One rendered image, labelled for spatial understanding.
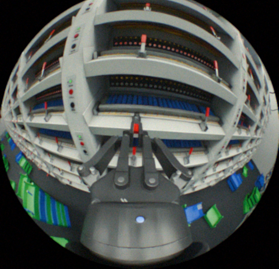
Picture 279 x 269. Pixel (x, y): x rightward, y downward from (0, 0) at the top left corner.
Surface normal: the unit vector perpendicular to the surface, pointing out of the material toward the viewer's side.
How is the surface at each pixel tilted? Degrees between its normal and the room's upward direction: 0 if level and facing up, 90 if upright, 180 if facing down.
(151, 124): 21
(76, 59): 90
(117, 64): 110
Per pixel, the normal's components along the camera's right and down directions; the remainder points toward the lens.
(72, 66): 0.01, 0.51
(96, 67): -0.02, 0.78
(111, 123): 0.08, -0.62
